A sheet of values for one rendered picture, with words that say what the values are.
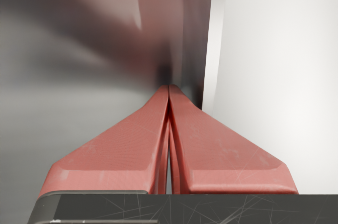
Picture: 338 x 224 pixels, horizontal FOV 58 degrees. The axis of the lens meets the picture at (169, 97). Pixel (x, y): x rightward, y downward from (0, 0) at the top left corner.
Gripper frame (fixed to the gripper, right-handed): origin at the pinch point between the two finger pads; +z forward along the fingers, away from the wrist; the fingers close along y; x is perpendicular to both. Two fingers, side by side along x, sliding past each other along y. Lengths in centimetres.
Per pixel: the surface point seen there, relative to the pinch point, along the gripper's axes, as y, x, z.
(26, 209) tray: 7.8, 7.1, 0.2
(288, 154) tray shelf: -7.1, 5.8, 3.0
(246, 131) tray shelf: -4.2, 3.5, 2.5
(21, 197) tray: 7.7, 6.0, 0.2
